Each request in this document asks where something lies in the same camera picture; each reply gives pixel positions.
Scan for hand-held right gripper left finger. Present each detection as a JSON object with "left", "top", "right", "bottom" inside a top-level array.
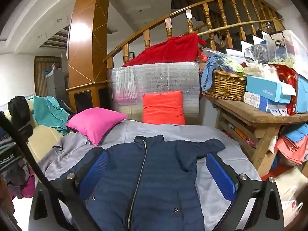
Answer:
[{"left": 29, "top": 150, "right": 110, "bottom": 231}]

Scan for blue folded cloth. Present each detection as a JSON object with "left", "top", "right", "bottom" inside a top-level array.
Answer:
[{"left": 280, "top": 123, "right": 308, "bottom": 145}]

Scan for grey cabinet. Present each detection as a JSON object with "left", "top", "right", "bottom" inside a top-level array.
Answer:
[{"left": 46, "top": 69, "right": 69, "bottom": 99}]

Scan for person's left forearm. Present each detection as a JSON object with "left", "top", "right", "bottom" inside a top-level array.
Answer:
[{"left": 0, "top": 177, "right": 11, "bottom": 222}]

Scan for white paper bag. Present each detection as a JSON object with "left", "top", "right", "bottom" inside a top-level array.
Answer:
[{"left": 274, "top": 166, "right": 306, "bottom": 227}]

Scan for light blue shoebox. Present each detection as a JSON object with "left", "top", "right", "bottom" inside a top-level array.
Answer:
[{"left": 245, "top": 76, "right": 296, "bottom": 103}]

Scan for staircase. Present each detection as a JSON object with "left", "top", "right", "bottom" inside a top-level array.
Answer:
[{"left": 192, "top": 12, "right": 272, "bottom": 56}]

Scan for clear plastic storage box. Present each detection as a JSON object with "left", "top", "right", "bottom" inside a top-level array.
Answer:
[{"left": 264, "top": 29, "right": 308, "bottom": 65}]

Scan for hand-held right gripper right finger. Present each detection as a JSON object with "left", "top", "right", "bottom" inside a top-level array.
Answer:
[{"left": 206, "top": 152, "right": 285, "bottom": 231}]

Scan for black cable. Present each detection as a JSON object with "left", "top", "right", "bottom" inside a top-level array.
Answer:
[{"left": 0, "top": 111, "right": 70, "bottom": 212}]

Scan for wooden stair railing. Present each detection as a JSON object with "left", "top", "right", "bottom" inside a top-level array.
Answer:
[{"left": 103, "top": 0, "right": 285, "bottom": 69}]

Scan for black bag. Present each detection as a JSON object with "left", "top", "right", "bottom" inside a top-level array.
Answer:
[{"left": 8, "top": 96, "right": 31, "bottom": 130}]

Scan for wooden column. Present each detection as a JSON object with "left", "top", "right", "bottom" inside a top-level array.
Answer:
[{"left": 68, "top": 0, "right": 113, "bottom": 92}]

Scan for red cloth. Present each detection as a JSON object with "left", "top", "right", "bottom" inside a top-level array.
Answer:
[{"left": 123, "top": 33, "right": 207, "bottom": 67}]

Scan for magenta cloth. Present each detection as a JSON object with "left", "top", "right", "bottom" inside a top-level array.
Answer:
[{"left": 22, "top": 171, "right": 36, "bottom": 198}]

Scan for grey blanket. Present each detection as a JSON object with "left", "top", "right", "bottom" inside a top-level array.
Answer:
[{"left": 36, "top": 119, "right": 263, "bottom": 231}]

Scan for navy puffer jacket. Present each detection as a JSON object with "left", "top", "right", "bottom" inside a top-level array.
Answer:
[{"left": 59, "top": 135, "right": 227, "bottom": 231}]

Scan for wicker basket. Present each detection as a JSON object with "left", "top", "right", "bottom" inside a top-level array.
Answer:
[{"left": 202, "top": 70, "right": 247, "bottom": 101}]

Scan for red gift box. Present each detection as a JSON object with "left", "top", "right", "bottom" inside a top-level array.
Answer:
[{"left": 277, "top": 65, "right": 299, "bottom": 115}]

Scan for teal cloth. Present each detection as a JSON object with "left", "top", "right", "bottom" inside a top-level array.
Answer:
[{"left": 27, "top": 95, "right": 73, "bottom": 135}]

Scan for pink folded cloths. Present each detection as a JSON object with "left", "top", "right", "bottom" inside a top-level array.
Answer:
[{"left": 274, "top": 135, "right": 308, "bottom": 165}]

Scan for wooden cabinet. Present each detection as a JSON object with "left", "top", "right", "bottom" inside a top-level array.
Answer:
[{"left": 66, "top": 82, "right": 111, "bottom": 113}]

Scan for cream cloth bag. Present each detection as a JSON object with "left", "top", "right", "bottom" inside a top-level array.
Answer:
[{"left": 243, "top": 63, "right": 280, "bottom": 81}]

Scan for orange-red pillow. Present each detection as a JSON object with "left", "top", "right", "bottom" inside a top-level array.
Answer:
[{"left": 142, "top": 91, "right": 186, "bottom": 126}]

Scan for grey patterned plastic bag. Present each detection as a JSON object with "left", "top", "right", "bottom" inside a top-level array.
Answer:
[{"left": 244, "top": 44, "right": 269, "bottom": 64}]

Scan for light blue carton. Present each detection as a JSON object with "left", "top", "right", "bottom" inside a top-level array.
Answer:
[{"left": 295, "top": 76, "right": 308, "bottom": 114}]

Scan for wooden table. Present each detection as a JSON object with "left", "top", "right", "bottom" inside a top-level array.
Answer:
[{"left": 207, "top": 97, "right": 308, "bottom": 176}]

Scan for pink pillow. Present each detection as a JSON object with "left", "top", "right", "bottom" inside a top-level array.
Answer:
[{"left": 66, "top": 107, "right": 129, "bottom": 146}]

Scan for silver foil insulation panel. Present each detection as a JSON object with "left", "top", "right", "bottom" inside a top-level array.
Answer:
[{"left": 107, "top": 62, "right": 201, "bottom": 125}]

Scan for white printed box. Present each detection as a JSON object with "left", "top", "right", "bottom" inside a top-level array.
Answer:
[{"left": 244, "top": 91, "right": 289, "bottom": 116}]

